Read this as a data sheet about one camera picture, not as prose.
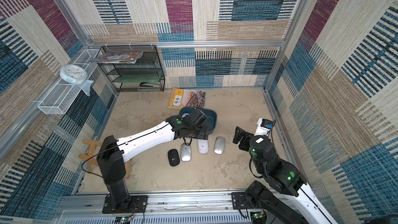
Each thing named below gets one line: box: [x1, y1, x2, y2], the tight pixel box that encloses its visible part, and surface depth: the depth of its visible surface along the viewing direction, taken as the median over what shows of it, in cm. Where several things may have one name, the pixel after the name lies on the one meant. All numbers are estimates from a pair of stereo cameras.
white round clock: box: [59, 64, 88, 84], surface depth 76 cm
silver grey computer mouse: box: [213, 135, 226, 156], surface depth 93 cm
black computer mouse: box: [167, 148, 180, 167], surface depth 88 cm
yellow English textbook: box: [167, 88, 207, 110], surface depth 117 cm
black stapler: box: [139, 81, 155, 88], surface depth 112 cm
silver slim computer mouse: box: [180, 142, 192, 162], surface depth 91 cm
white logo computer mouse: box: [197, 138, 209, 154], surface depth 91 cm
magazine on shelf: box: [90, 51, 144, 64], surface depth 89 cm
